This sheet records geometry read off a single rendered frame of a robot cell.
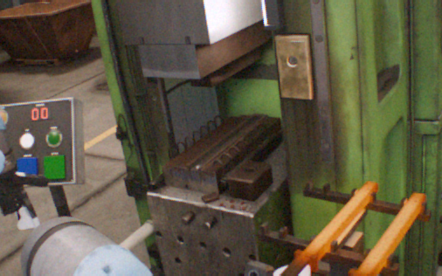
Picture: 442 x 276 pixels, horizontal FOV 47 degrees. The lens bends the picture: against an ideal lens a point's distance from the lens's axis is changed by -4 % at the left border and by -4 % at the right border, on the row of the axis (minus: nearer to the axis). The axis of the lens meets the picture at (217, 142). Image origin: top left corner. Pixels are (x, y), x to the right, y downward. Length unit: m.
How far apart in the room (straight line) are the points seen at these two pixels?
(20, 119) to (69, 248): 1.21
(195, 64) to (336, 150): 0.45
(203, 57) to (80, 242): 0.86
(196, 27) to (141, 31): 0.19
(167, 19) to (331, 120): 0.51
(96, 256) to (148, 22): 0.94
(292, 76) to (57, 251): 0.91
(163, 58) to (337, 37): 0.47
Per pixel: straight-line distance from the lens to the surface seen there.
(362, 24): 1.32
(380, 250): 1.06
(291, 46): 1.37
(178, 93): 1.76
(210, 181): 1.53
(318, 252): 1.06
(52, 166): 1.73
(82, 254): 0.62
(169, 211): 1.61
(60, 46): 7.94
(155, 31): 1.44
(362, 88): 1.36
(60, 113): 1.75
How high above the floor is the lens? 1.66
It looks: 23 degrees down
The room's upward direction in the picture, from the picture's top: 9 degrees counter-clockwise
